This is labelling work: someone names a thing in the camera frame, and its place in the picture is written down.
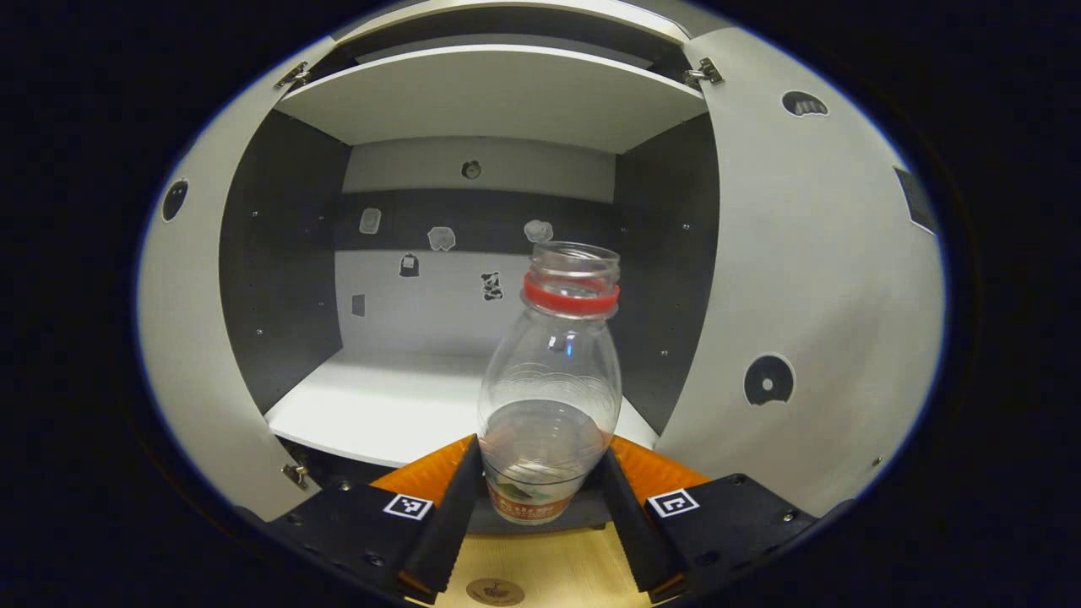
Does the white door with headphones sticker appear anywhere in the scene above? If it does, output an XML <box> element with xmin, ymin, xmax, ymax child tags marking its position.
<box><xmin>655</xmin><ymin>25</ymin><xmax>947</xmax><ymax>518</ymax></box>

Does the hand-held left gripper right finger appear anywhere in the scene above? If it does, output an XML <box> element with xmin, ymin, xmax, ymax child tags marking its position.
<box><xmin>601</xmin><ymin>435</ymin><xmax>818</xmax><ymax>603</ymax></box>

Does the clear plastic bottle red ring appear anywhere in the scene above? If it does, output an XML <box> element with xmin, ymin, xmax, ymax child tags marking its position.
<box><xmin>477</xmin><ymin>242</ymin><xmax>623</xmax><ymax>526</ymax></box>

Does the white door with camera sticker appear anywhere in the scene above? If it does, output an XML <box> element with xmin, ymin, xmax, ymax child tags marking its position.
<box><xmin>137</xmin><ymin>38</ymin><xmax>339</xmax><ymax>523</ymax></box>

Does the white cabinet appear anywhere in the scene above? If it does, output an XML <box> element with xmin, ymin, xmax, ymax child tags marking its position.
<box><xmin>218</xmin><ymin>0</ymin><xmax>723</xmax><ymax>474</ymax></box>

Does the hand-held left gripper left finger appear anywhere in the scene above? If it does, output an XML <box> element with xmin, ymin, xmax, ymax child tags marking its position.
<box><xmin>266</xmin><ymin>435</ymin><xmax>485</xmax><ymax>605</ymax></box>

